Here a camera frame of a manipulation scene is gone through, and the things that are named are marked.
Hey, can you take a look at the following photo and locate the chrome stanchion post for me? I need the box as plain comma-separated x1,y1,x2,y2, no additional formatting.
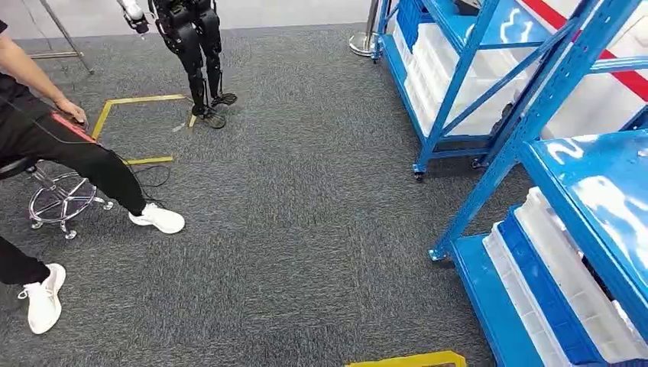
348,0,387,58

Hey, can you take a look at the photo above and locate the yellow floor tape square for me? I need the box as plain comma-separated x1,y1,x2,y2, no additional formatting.
89,93,199,167
345,349,468,367

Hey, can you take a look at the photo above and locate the red strap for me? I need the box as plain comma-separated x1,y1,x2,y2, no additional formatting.
520,0,648,102

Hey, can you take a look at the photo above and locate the white plastic bin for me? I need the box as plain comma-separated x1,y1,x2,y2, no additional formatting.
513,185,648,364
481,220,574,367
403,63,510,138
410,21,539,105

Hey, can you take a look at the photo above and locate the blue metal shelving rack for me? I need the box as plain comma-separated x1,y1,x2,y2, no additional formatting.
428,0,648,367
371,0,583,184

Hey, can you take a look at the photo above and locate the black humanoid robot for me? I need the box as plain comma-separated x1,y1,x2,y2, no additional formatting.
116,0,239,131

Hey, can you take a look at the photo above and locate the chrome stool with black seat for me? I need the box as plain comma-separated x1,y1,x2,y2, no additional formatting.
0,154,115,242

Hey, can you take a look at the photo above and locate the person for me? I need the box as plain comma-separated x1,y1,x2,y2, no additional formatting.
0,19,186,336

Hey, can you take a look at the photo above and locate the black controller cable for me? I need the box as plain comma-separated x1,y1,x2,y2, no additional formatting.
118,161,174,208

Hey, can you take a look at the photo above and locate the red handheld controller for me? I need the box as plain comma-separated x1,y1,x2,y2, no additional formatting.
49,111,98,145

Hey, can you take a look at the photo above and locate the blue plastic bin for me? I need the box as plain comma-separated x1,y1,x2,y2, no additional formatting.
395,0,433,41
497,205,607,367

